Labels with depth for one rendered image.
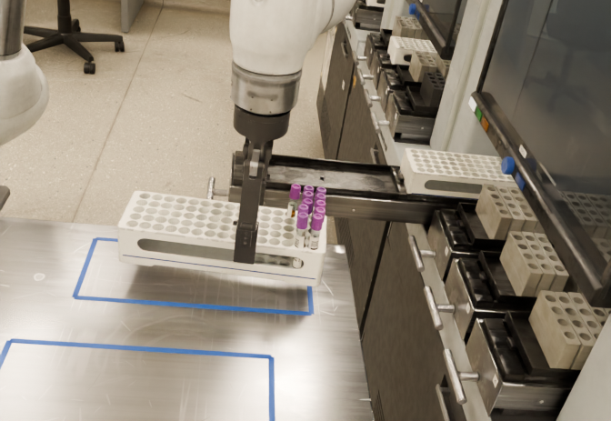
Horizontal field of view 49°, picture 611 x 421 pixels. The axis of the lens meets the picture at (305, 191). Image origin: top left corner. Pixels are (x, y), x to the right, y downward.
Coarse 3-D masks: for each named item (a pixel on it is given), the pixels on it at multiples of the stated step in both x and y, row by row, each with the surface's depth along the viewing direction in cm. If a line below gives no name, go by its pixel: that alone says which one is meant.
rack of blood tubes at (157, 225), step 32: (128, 224) 95; (160, 224) 96; (192, 224) 97; (224, 224) 98; (288, 224) 102; (128, 256) 97; (160, 256) 96; (192, 256) 96; (224, 256) 100; (256, 256) 98; (288, 256) 102; (320, 256) 95
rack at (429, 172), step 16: (416, 160) 136; (432, 160) 136; (448, 160) 136; (464, 160) 137; (480, 160) 138; (496, 160) 139; (416, 176) 131; (432, 176) 131; (448, 176) 131; (464, 176) 131; (480, 176) 132; (496, 176) 134; (416, 192) 133; (432, 192) 133; (448, 192) 133; (464, 192) 138; (480, 192) 139
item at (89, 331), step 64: (0, 256) 100; (64, 256) 102; (0, 320) 89; (64, 320) 91; (128, 320) 92; (192, 320) 94; (256, 320) 96; (320, 320) 98; (0, 384) 81; (64, 384) 82; (128, 384) 83; (192, 384) 85; (256, 384) 86; (320, 384) 88
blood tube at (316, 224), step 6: (318, 216) 93; (312, 222) 93; (318, 222) 93; (312, 228) 93; (318, 228) 93; (312, 234) 94; (318, 234) 94; (312, 240) 95; (318, 240) 95; (312, 246) 95
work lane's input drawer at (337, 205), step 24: (240, 168) 132; (288, 168) 137; (312, 168) 138; (336, 168) 140; (360, 168) 141; (384, 168) 141; (216, 192) 136; (240, 192) 129; (288, 192) 129; (336, 192) 131; (360, 192) 131; (384, 192) 132; (336, 216) 133; (360, 216) 133; (384, 216) 133; (408, 216) 134; (432, 216) 134
